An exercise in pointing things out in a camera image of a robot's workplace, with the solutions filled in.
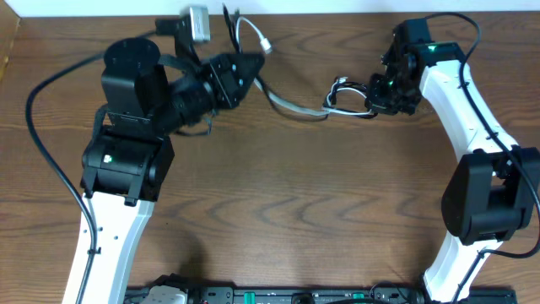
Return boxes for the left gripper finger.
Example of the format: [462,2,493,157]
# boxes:
[238,62,264,91]
[229,52,265,70]

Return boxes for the white usb cable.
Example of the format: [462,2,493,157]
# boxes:
[234,15,375,118]

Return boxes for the black usb cable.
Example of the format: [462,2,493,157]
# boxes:
[221,3,379,122]

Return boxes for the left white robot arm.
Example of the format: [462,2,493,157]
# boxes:
[63,38,265,303]

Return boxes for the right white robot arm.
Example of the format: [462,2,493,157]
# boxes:
[365,18,539,303]

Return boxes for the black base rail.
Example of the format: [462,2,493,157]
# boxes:
[124,274,518,304]

